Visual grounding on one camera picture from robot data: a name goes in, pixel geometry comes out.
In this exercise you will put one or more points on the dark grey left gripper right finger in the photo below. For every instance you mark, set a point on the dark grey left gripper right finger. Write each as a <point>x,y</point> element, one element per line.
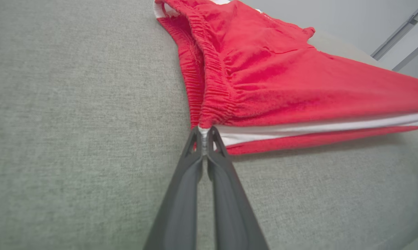
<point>233,215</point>

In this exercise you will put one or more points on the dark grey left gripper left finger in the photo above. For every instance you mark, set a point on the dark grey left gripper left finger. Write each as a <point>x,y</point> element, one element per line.
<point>179,215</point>

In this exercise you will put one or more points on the grey fabric sofa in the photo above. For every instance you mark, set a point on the grey fabric sofa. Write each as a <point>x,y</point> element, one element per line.
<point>73,121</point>

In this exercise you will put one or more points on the grey frame rail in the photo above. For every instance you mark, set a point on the grey frame rail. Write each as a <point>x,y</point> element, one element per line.
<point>412,55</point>
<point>400,31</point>

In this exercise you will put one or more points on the red shorts with white trim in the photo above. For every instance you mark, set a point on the red shorts with white trim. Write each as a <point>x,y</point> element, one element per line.
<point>264,69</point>

